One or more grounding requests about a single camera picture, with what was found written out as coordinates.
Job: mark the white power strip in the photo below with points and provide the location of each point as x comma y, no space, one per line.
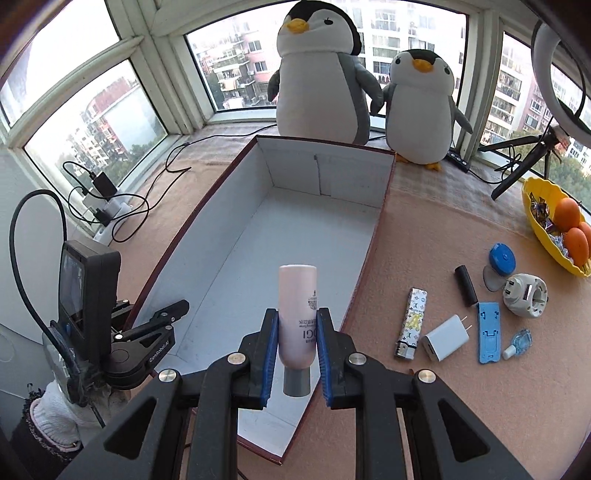
108,213

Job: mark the orange fruit upper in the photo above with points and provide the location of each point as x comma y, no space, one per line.
566,214

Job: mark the small plush penguin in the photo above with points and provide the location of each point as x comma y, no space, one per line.
420,110

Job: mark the black power adapter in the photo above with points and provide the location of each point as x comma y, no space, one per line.
104,185

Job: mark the pink table mat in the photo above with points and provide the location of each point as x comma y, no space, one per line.
537,404

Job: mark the black cylinder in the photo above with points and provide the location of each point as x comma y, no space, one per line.
466,286

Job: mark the black tripod stand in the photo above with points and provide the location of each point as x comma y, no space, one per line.
543,145

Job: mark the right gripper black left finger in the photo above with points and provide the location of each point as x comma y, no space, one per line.
185,423

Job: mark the orange fruit lower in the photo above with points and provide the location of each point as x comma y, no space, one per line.
575,241

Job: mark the white gloved left hand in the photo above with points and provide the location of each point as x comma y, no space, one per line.
68,427

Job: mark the white usb charger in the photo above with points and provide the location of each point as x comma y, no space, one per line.
446,338

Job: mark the pink lotion tube grey cap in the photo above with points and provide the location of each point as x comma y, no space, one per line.
298,305

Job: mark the orange fruit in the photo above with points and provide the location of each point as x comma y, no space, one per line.
575,241
566,214

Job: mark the yellow fruit bowl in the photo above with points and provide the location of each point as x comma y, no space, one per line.
540,199

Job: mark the blue round tape measure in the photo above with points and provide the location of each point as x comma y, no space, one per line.
502,259

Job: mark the blue plastic phone stand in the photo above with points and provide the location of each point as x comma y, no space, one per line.
489,332

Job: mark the patterned lighter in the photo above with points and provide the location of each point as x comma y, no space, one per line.
408,339

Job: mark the large plush penguin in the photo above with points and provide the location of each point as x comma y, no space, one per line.
321,89

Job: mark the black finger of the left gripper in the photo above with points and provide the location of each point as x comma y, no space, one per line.
161,318

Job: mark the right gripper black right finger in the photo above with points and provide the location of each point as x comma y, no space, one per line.
407,426

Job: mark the white round plug adapter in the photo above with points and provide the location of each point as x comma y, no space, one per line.
525,295

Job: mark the white cardboard box red rim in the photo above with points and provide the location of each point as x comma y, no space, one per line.
281,201

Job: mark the small blue sanitizer bottle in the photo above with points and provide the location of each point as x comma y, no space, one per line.
520,344

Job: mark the white ring light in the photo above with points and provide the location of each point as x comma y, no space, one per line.
543,46

